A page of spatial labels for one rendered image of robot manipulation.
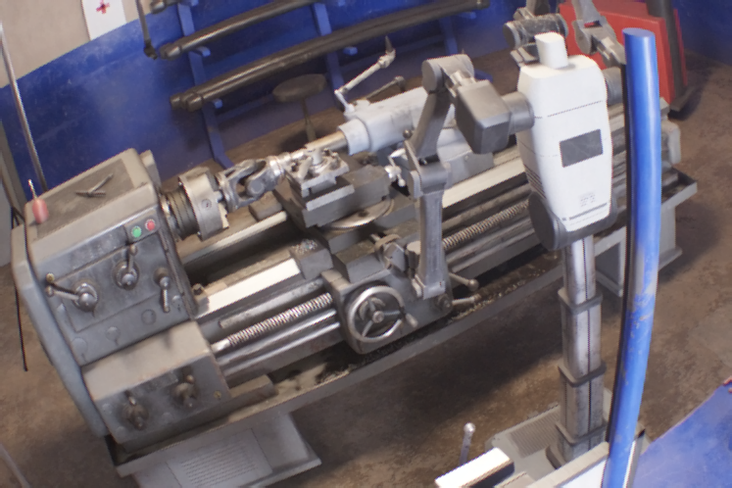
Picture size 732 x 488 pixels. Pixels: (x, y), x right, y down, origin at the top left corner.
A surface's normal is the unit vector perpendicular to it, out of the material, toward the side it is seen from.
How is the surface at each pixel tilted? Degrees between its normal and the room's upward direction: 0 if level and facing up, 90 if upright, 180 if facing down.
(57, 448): 0
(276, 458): 90
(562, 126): 90
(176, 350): 32
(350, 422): 0
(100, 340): 90
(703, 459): 0
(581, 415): 90
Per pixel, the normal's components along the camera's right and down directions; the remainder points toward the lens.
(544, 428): -0.21, -0.84
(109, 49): 0.44, 0.37
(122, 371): 0.07, -0.51
